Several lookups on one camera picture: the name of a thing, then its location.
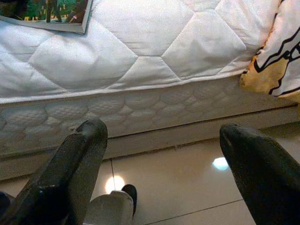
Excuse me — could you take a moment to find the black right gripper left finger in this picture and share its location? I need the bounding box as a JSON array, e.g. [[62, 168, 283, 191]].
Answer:
[[0, 118, 109, 225]]

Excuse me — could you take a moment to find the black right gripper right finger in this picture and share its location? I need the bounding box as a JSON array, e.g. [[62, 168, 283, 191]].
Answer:
[[219, 123, 300, 225]]

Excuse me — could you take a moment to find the beige bed base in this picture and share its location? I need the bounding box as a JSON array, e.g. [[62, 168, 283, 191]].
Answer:
[[0, 104, 300, 181]]

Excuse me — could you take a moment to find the yellow cartoon print pillow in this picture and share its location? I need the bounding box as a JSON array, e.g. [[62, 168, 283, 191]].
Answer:
[[239, 0, 300, 104]]

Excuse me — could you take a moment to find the white quilted mattress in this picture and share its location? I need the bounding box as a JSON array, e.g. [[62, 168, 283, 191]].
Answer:
[[0, 0, 300, 162]]

